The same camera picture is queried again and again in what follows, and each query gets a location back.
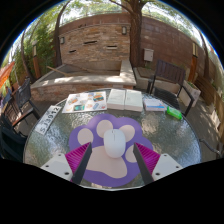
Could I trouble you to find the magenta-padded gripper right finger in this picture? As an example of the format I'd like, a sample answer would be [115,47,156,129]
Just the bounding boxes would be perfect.
[132,142,184,185]

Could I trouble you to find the white computer mouse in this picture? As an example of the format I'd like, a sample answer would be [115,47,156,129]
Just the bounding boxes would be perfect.
[103,128,127,159]

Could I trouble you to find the tall wooden lamp post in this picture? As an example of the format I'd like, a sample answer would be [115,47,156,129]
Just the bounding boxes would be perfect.
[188,36,199,84]

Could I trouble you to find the colourful printed picture sheet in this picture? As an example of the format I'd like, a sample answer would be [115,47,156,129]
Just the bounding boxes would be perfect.
[61,90,108,114]

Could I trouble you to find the orange patio umbrella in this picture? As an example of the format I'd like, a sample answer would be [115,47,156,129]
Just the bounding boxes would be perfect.
[0,60,16,89]

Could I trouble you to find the white square planter box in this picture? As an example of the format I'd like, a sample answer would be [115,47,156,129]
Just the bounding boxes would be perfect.
[179,79,202,108]

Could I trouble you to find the purple paw-print mouse pad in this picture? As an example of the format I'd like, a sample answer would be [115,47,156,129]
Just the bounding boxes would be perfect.
[68,113,154,188]

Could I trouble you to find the large tree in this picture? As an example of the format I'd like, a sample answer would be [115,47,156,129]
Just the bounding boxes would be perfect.
[109,0,158,68]

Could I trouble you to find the stone raised garden bed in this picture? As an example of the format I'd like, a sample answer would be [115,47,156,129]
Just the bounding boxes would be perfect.
[29,59,138,103]

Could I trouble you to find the green wipes packet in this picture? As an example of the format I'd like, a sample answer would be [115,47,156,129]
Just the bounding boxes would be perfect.
[166,106,184,121]

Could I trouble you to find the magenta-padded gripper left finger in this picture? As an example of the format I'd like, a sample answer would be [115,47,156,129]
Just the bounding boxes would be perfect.
[40,142,93,185]

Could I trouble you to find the short wooden lamp post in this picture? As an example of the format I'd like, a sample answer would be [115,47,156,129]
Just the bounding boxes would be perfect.
[31,40,42,79]

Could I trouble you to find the grey wall utility box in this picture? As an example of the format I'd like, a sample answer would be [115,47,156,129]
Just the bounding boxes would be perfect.
[143,48,155,63]

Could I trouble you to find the white license plate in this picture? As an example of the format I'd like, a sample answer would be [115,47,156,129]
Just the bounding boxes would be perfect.
[34,104,63,136]

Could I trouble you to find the dark slatted-back patio chair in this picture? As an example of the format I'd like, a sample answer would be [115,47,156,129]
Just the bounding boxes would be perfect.
[146,58,195,118]

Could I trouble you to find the black mesh-seat patio chair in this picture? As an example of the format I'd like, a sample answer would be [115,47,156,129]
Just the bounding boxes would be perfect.
[199,138,224,159]

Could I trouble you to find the white and blue booklet stack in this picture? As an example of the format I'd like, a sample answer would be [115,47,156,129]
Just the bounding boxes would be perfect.
[143,97,167,112]

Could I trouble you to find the black mesh-back patio chair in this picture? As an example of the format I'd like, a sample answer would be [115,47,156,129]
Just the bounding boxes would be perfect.
[13,77,41,121]

